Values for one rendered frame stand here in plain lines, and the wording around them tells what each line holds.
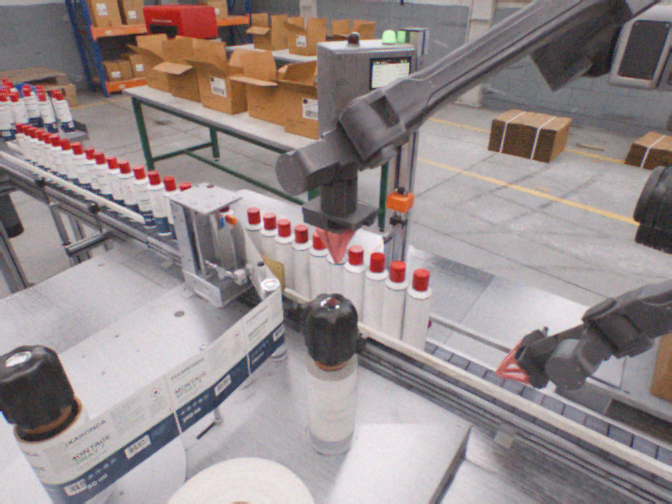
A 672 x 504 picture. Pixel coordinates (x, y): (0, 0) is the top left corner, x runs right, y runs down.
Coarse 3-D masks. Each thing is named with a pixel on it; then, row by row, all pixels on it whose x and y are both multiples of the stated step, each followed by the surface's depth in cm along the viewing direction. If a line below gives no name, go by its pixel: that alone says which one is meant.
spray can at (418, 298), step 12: (420, 276) 88; (408, 288) 92; (420, 288) 89; (408, 300) 91; (420, 300) 89; (408, 312) 92; (420, 312) 91; (408, 324) 94; (420, 324) 93; (408, 336) 95; (420, 336) 95; (420, 348) 97
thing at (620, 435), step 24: (168, 240) 140; (408, 360) 97; (456, 360) 97; (456, 384) 91; (504, 384) 91; (504, 408) 86; (552, 408) 86; (576, 408) 86; (552, 432) 82; (600, 432) 82; (624, 432) 82; (600, 456) 78; (648, 456) 78
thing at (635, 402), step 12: (444, 324) 96; (456, 324) 94; (468, 336) 93; (480, 336) 91; (504, 348) 89; (588, 384) 81; (600, 384) 81; (612, 396) 80; (624, 396) 78; (648, 408) 77; (660, 408) 76
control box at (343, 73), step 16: (320, 48) 84; (336, 48) 79; (352, 48) 80; (368, 48) 81; (384, 48) 82; (400, 48) 82; (320, 64) 86; (336, 64) 80; (352, 64) 80; (368, 64) 81; (320, 80) 87; (336, 80) 81; (352, 80) 82; (368, 80) 83; (320, 96) 89; (336, 96) 82; (352, 96) 83; (320, 112) 91; (336, 112) 84; (320, 128) 93; (400, 144) 93
